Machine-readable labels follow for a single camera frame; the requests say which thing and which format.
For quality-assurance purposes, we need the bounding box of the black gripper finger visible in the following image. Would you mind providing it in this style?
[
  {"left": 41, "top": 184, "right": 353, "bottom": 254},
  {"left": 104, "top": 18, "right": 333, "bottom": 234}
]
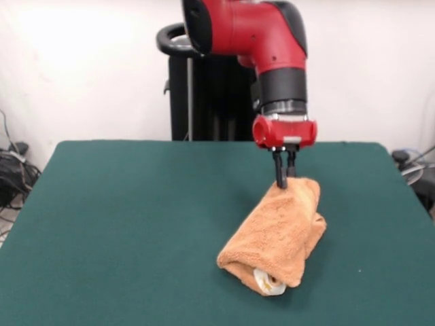
[
  {"left": 287, "top": 145, "right": 298, "bottom": 178},
  {"left": 271, "top": 146, "right": 288, "bottom": 189}
]

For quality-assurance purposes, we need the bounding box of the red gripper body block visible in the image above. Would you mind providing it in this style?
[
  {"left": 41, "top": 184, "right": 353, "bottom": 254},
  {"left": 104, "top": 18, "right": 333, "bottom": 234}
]
[{"left": 251, "top": 114, "right": 319, "bottom": 149}]

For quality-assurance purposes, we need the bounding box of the orange terry towel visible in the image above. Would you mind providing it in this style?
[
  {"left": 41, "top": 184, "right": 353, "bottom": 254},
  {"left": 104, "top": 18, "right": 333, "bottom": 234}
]
[{"left": 216, "top": 176, "right": 328, "bottom": 297}]

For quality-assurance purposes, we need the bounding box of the grey round base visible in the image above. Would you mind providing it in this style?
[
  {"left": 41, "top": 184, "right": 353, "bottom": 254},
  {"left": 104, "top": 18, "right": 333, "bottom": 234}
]
[{"left": 400, "top": 162, "right": 425, "bottom": 186}]

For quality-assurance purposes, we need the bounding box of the dark green table cloth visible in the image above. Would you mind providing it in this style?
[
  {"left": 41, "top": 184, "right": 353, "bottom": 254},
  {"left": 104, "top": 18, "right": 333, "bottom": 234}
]
[{"left": 0, "top": 140, "right": 435, "bottom": 326}]

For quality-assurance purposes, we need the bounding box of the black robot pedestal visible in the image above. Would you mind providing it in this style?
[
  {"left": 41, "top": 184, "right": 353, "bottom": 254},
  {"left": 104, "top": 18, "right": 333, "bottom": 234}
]
[{"left": 156, "top": 22, "right": 262, "bottom": 142}]

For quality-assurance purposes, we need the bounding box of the black cable bundle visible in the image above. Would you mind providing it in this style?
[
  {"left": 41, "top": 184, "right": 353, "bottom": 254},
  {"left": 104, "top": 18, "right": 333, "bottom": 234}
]
[{"left": 0, "top": 108, "right": 44, "bottom": 238}]

